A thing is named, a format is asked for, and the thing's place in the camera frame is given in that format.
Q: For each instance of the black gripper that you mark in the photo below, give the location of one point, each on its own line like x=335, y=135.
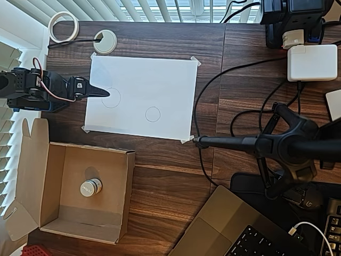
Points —
x=84, y=88

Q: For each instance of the small jar with silver lid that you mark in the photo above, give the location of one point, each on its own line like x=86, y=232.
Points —
x=89, y=188

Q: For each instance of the red leader robot arm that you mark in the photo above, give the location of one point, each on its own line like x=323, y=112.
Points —
x=34, y=250

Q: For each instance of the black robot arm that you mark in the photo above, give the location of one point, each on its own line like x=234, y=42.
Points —
x=53, y=85

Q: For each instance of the open cardboard box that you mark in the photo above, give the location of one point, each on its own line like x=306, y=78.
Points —
x=106, y=170

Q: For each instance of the masking tape piece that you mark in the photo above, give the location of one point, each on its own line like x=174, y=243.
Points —
x=85, y=129
x=186, y=140
x=196, y=61
x=93, y=55

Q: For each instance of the white paper sheet with circles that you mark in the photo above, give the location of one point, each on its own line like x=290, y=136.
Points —
x=149, y=88

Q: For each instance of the masking tape roll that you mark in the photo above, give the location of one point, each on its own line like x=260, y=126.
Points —
x=52, y=30

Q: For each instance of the white vertical window blinds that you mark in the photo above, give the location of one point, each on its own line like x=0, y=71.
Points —
x=160, y=10
x=8, y=53

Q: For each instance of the black mouse pad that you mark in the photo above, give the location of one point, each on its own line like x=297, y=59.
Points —
x=239, y=181

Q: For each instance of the grey laptop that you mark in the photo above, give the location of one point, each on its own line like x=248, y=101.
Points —
x=221, y=221

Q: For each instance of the black power strip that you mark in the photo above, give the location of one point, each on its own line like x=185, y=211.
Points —
x=274, y=29

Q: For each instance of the black tripod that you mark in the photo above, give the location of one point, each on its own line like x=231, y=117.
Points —
x=287, y=149

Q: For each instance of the small white plug adapter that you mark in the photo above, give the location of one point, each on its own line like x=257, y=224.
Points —
x=293, y=38

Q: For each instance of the white square power adapter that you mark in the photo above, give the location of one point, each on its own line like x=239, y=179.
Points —
x=311, y=62

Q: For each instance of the blue plug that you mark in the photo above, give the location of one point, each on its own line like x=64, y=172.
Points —
x=313, y=37

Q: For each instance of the silver flat device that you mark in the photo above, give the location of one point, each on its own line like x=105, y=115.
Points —
x=334, y=104

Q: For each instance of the black computer mouse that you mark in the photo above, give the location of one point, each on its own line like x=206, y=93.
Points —
x=309, y=201

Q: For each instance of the black keyboard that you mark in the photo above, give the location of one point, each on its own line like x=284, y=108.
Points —
x=334, y=232

